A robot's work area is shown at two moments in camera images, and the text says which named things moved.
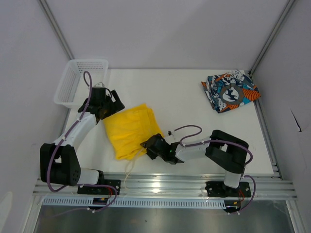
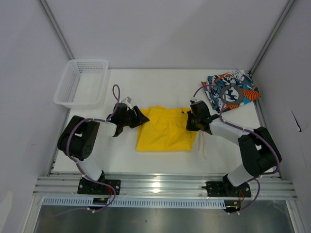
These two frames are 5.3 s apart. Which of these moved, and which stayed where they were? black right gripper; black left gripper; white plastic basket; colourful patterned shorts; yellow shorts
Moved: black right gripper; yellow shorts; black left gripper
Stayed: white plastic basket; colourful patterned shorts
